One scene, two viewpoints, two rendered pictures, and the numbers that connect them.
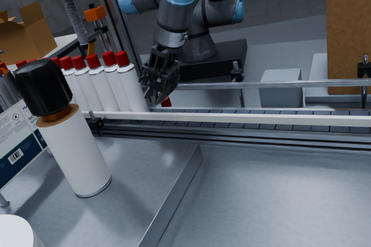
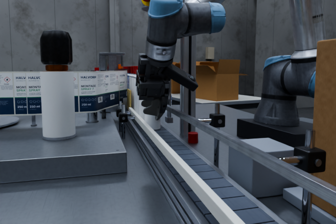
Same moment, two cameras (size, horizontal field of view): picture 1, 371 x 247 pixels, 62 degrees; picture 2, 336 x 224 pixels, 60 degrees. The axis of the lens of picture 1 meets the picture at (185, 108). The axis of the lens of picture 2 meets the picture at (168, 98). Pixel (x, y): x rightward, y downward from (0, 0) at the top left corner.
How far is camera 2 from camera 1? 0.63 m
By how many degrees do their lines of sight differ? 47
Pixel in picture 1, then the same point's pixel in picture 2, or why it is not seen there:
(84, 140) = (55, 93)
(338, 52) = (323, 134)
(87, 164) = (49, 111)
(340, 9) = (329, 65)
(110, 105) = (141, 110)
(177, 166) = (88, 152)
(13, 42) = (206, 83)
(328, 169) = not seen: outside the picture
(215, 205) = (63, 192)
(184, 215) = (47, 183)
